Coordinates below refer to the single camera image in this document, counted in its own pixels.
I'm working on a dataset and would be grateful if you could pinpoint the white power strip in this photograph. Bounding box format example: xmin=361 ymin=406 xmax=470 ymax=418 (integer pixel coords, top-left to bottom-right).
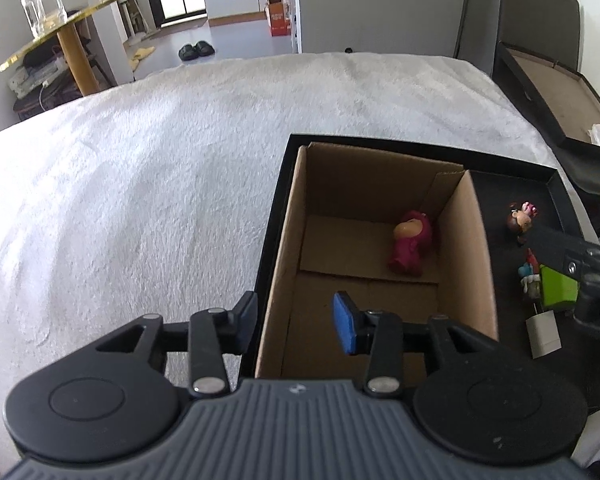
xmin=7 ymin=57 xmax=69 ymax=96

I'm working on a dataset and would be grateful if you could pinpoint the white charger plug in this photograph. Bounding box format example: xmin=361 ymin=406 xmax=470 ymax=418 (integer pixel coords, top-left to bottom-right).
xmin=525 ymin=310 xmax=563 ymax=359

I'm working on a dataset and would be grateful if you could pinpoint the small colourful figurine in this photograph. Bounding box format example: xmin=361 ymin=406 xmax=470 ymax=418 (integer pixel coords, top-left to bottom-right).
xmin=517 ymin=249 xmax=545 ymax=303

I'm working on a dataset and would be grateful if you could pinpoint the large black box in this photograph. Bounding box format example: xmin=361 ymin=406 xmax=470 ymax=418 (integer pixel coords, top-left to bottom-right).
xmin=239 ymin=132 xmax=600 ymax=418

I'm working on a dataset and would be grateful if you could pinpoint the black box lid brown inside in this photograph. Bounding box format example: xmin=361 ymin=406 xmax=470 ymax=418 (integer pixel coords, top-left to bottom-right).
xmin=492 ymin=41 xmax=600 ymax=198

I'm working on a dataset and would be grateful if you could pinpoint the grey headboard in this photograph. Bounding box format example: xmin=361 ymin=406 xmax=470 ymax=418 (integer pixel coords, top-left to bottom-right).
xmin=492 ymin=0 xmax=581 ymax=78

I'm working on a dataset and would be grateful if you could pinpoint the brown cardboard box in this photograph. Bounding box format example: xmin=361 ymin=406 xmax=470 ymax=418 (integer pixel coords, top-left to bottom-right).
xmin=254 ymin=141 xmax=501 ymax=381

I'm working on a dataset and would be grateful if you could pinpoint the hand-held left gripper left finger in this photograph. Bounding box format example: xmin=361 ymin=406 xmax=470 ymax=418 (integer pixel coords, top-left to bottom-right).
xmin=96 ymin=290 xmax=259 ymax=397

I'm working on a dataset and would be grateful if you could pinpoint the white cabinet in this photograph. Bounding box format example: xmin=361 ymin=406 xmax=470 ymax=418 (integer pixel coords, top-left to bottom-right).
xmin=290 ymin=0 xmax=473 ymax=59

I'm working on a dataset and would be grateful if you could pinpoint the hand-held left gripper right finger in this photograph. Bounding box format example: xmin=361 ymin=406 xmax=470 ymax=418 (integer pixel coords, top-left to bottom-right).
xmin=332 ymin=291 xmax=501 ymax=397

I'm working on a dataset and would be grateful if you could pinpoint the white blanket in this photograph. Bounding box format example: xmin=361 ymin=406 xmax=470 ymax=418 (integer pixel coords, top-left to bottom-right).
xmin=0 ymin=51 xmax=583 ymax=466

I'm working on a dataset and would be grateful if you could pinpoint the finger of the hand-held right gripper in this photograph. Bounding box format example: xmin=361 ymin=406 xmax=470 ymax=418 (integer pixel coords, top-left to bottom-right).
xmin=527 ymin=222 xmax=600 ymax=281

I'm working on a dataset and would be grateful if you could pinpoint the round gold table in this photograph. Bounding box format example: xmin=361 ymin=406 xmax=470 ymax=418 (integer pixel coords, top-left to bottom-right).
xmin=0 ymin=0 xmax=137 ymax=97

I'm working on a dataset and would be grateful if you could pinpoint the orange cardboard box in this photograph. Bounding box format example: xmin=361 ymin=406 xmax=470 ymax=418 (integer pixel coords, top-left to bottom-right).
xmin=265 ymin=0 xmax=292 ymax=37

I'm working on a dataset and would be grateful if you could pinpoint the green plastic cup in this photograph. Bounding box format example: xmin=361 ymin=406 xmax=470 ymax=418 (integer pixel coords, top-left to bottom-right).
xmin=539 ymin=264 xmax=580 ymax=311

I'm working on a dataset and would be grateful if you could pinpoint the brown monkey figurine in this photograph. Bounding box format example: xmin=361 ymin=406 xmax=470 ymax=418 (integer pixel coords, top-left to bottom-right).
xmin=505 ymin=201 xmax=540 ymax=246

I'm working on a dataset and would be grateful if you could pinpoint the red bear toy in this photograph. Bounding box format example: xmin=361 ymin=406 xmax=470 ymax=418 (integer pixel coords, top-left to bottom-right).
xmin=387 ymin=210 xmax=437 ymax=277

